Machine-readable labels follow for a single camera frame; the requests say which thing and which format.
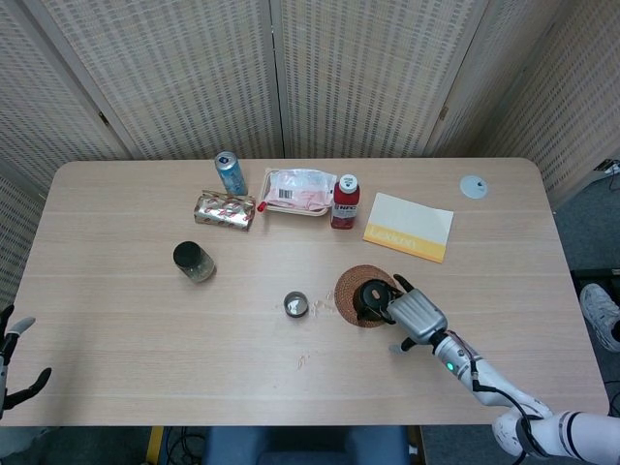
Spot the red NFC juice bottle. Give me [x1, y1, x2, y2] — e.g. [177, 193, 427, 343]
[330, 174, 360, 231]

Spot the yellow white Lexicon booklet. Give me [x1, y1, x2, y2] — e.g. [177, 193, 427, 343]
[362, 192, 455, 264]

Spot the small dark ceramic cup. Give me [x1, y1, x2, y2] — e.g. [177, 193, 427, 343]
[283, 291, 309, 320]

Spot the yellow floor post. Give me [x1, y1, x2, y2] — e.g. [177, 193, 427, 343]
[144, 425, 165, 464]

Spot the pink white plastic bag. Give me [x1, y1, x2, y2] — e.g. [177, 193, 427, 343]
[264, 168, 338, 210]

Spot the glass jar black lid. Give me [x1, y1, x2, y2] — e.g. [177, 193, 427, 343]
[172, 240, 217, 285]

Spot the round grey table grommet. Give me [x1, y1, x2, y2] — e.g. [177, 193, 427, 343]
[459, 174, 488, 199]

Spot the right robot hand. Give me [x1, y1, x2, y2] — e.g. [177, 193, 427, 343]
[386, 273, 448, 355]

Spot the small black teapot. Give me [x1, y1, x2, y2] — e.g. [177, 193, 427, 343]
[356, 279, 397, 325]

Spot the round woven rattan coaster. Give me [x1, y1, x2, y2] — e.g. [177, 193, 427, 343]
[333, 263, 396, 329]

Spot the white sneaker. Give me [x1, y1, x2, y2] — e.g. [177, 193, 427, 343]
[579, 283, 620, 353]

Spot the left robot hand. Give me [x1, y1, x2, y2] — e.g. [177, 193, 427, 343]
[0, 304, 53, 420]

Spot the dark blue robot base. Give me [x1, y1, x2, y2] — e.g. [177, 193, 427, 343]
[202, 424, 420, 465]

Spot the gold foil packet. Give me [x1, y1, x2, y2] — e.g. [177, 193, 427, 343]
[193, 189, 257, 233]

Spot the beige food tray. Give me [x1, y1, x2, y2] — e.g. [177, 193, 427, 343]
[261, 167, 338, 218]

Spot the woven folding screen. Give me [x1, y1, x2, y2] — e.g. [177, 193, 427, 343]
[0, 0, 620, 306]

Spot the blue drink can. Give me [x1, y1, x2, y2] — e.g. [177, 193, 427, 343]
[214, 151, 249, 197]

